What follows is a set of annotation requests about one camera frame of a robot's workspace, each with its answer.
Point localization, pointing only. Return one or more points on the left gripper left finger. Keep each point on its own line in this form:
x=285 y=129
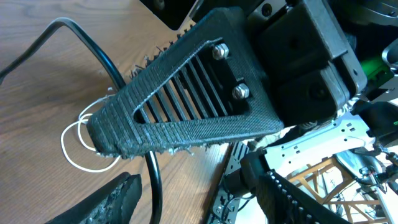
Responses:
x=114 y=202

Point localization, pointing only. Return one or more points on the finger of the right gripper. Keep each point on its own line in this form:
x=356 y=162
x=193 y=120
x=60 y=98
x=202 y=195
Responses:
x=206 y=88

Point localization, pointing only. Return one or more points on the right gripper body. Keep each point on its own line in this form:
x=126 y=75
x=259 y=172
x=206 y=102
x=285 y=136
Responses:
x=312 y=69

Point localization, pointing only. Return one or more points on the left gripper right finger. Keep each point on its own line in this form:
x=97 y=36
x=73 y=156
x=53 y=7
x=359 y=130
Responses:
x=282 y=202

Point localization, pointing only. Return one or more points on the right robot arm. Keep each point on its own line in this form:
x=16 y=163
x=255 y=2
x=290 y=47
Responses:
x=369 y=26

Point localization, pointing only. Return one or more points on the wooden chair frame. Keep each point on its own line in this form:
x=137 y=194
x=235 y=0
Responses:
x=332 y=186

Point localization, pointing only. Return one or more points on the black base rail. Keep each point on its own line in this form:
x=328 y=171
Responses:
x=358 y=142

